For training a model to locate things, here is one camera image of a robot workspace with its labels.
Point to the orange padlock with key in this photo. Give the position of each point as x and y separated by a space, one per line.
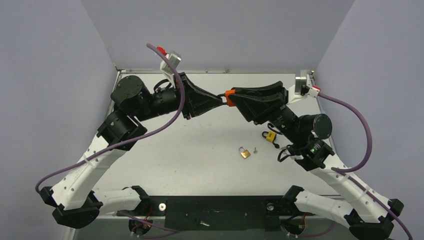
227 95

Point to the brass padlock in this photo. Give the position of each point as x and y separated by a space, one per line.
244 152

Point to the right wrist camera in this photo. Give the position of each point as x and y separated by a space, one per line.
304 87

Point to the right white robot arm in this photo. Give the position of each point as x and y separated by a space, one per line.
367 214

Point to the aluminium frame rail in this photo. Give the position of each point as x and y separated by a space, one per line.
216 207

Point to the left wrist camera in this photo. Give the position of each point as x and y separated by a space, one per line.
174 59

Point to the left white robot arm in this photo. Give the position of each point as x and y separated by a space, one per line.
76 204

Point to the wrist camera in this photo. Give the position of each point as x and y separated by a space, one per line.
174 59
304 87

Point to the yellow padlock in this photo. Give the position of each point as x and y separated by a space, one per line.
270 136

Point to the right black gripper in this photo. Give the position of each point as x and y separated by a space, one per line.
271 105

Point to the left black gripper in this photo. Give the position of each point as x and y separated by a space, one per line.
199 100

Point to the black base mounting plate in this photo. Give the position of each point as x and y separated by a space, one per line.
228 224

